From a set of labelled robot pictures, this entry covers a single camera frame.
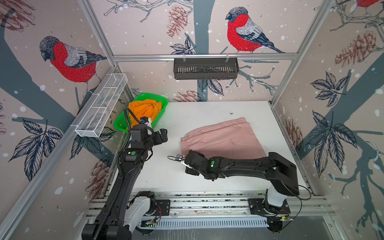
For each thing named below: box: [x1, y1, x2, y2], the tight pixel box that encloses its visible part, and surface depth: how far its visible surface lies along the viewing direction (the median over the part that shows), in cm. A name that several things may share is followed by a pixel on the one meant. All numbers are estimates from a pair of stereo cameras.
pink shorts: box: [180, 117, 267, 158], surface depth 99 cm
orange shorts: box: [128, 99, 162, 129], surface depth 112 cm
